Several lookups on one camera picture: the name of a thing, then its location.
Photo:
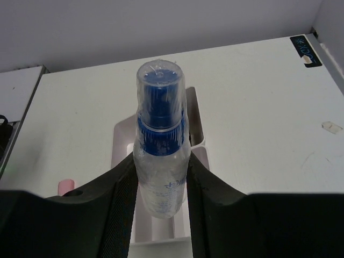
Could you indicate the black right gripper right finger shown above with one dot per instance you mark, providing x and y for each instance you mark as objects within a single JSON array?
[{"x": 225, "y": 222}]

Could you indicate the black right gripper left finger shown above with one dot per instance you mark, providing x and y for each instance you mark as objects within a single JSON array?
[{"x": 94, "y": 220}]

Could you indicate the pink transparent case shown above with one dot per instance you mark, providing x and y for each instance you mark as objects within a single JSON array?
[{"x": 65, "y": 186}]

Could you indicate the blue capped spray bottle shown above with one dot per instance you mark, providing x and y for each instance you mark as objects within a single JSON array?
[{"x": 162, "y": 147}]

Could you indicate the white right organizer tray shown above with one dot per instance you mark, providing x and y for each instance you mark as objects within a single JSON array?
[{"x": 145, "y": 228}]

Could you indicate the small tape scrap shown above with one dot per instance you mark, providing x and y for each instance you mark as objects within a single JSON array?
[{"x": 331, "y": 127}]

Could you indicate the left corner label sticker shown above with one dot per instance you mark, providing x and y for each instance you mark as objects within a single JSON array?
[{"x": 306, "y": 52}]

